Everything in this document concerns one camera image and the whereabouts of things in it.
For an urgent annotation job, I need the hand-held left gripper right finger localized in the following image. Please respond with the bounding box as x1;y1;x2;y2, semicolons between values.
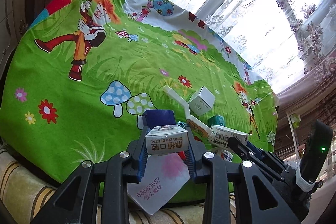
185;132;301;224

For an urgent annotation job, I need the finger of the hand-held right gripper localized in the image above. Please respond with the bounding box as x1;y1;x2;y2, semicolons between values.
227;137;286;182
246;141;288;174

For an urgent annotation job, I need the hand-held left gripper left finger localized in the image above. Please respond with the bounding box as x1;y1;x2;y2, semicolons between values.
31;126;150;224

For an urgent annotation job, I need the large white pink-print carton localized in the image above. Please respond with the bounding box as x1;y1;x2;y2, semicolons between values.
127;153;191;215

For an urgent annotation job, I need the small brown-lettered carton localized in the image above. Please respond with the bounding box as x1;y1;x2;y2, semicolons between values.
145;126;190;155

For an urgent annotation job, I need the white cube carton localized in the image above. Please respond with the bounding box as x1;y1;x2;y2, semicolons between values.
188;86;216;115

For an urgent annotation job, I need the white zigzag plastic piece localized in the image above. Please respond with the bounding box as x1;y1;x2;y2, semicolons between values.
163;85;196;122

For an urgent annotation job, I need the white red-print carton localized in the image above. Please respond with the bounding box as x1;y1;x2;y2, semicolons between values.
210;147;234;163

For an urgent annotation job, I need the white barcode carton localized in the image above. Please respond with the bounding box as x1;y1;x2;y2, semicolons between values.
209;125;249;149

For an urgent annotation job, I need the yellow green small object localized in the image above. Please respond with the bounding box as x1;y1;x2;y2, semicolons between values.
290;113;301;130

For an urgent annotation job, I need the white orange-print carton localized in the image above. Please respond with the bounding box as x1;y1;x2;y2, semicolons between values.
186;115;212;138

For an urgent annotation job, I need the teal block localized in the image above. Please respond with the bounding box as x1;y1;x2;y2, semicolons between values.
209;114;226;127

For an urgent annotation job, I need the mauve patterned curtain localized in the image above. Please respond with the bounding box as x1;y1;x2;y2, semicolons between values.
276;51;336;161

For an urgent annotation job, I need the dark blue carton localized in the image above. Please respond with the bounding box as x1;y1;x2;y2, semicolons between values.
136;110;175;132

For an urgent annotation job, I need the green cartoon printed cloth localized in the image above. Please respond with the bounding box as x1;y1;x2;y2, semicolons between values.
0;0;279;193

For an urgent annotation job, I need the white lace sheer curtain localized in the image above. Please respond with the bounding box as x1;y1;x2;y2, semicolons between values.
115;0;336;98

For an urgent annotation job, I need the striped plush cushion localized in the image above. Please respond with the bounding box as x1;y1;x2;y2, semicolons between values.
0;148;237;224

